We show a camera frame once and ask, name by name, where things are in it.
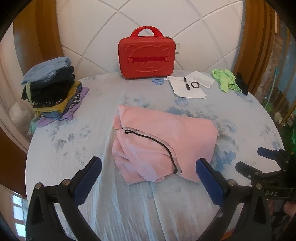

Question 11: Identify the red hard carry case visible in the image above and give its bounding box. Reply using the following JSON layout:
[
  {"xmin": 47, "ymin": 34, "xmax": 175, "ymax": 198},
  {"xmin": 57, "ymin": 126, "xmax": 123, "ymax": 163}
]
[{"xmin": 118, "ymin": 26, "xmax": 176, "ymax": 80}]

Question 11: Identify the clear plastic bag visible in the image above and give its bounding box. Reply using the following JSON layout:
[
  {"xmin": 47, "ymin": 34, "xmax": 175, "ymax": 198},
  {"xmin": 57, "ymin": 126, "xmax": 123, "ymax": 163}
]
[{"xmin": 9, "ymin": 102, "xmax": 33, "ymax": 130}]

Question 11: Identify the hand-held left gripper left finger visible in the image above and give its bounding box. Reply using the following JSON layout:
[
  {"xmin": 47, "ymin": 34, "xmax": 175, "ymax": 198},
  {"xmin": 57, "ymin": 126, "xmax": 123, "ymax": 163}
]
[{"xmin": 25, "ymin": 157, "xmax": 102, "ymax": 241}]

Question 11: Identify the person's right hand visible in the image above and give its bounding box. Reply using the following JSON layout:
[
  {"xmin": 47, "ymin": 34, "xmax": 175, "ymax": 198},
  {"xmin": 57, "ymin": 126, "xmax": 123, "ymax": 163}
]
[{"xmin": 284, "ymin": 201, "xmax": 296, "ymax": 216}]

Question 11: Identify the white padded headboard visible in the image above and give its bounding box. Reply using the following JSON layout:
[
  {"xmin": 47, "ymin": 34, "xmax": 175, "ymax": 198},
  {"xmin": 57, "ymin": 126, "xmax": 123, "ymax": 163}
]
[{"xmin": 57, "ymin": 0, "xmax": 247, "ymax": 77}]

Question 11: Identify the white paper sheet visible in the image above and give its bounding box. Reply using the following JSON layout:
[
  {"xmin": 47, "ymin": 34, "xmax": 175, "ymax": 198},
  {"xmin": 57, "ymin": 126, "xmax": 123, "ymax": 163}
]
[
  {"xmin": 184, "ymin": 71, "xmax": 216, "ymax": 89},
  {"xmin": 167, "ymin": 75, "xmax": 207, "ymax": 99}
]

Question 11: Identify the stack of folded clothes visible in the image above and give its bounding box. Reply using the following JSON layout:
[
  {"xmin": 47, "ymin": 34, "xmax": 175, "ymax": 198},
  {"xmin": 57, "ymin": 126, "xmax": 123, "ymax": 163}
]
[{"xmin": 20, "ymin": 57, "xmax": 90, "ymax": 128}]

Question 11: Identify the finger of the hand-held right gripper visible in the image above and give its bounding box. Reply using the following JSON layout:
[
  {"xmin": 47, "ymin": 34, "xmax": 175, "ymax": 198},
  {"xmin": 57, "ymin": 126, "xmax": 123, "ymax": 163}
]
[
  {"xmin": 257, "ymin": 147, "xmax": 292, "ymax": 167},
  {"xmin": 235, "ymin": 161, "xmax": 264, "ymax": 183}
]

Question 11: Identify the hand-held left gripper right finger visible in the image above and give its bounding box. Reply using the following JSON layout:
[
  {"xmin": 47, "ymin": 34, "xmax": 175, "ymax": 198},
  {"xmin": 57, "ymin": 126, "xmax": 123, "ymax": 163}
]
[{"xmin": 195, "ymin": 158, "xmax": 272, "ymax": 241}]

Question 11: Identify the pink drawstring garment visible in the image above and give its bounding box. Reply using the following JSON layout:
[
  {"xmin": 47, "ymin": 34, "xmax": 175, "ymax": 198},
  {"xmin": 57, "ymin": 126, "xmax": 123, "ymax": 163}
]
[{"xmin": 112, "ymin": 105, "xmax": 219, "ymax": 185}]

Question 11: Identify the black cloth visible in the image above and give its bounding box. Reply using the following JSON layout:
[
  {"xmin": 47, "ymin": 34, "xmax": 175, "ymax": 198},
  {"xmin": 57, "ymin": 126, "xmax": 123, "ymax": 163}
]
[{"xmin": 235, "ymin": 72, "xmax": 250, "ymax": 95}]

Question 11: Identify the light green garment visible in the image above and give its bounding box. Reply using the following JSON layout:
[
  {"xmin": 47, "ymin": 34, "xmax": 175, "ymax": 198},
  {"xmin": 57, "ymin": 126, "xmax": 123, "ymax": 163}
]
[{"xmin": 212, "ymin": 69, "xmax": 248, "ymax": 96}]

